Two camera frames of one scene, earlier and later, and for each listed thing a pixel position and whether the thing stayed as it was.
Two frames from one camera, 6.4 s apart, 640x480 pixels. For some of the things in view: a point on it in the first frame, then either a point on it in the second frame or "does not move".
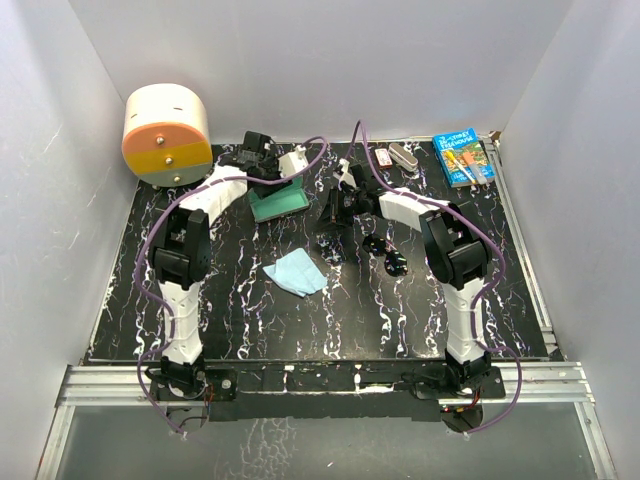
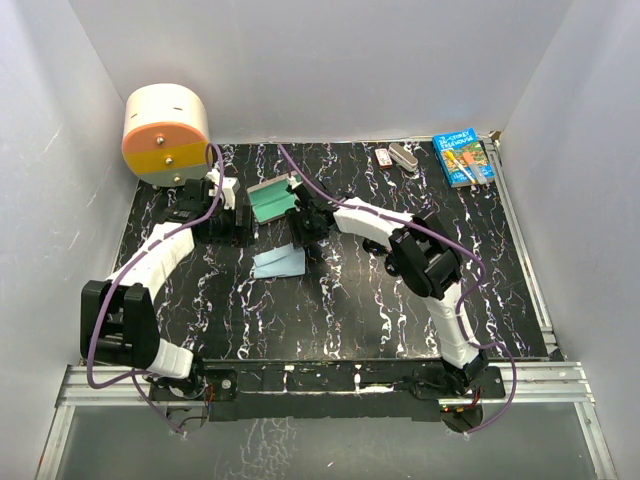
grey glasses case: x=287 y=200 does not move
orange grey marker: x=476 y=168 does not move
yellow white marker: x=453 y=159 does not move
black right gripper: x=338 y=220 → x=300 y=236
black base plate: x=327 y=389 does not move
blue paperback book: x=459 y=143 does not move
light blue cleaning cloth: x=298 y=272 → x=280 y=261
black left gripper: x=261 y=192 → x=237 y=236
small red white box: x=383 y=158 does not move
